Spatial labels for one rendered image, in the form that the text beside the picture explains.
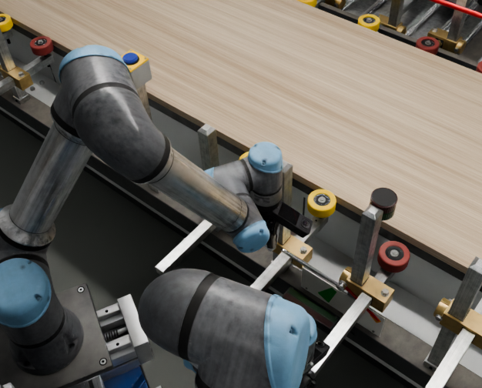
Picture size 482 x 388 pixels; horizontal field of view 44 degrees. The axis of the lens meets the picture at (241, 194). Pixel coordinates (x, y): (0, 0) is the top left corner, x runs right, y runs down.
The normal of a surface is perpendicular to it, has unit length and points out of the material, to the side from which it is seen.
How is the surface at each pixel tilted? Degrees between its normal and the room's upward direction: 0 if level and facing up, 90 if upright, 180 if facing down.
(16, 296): 7
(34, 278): 7
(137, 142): 56
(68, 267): 0
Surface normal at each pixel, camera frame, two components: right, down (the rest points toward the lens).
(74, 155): 0.26, 0.68
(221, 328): -0.24, -0.21
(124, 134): 0.29, 0.15
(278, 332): -0.07, -0.49
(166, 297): -0.48, -0.48
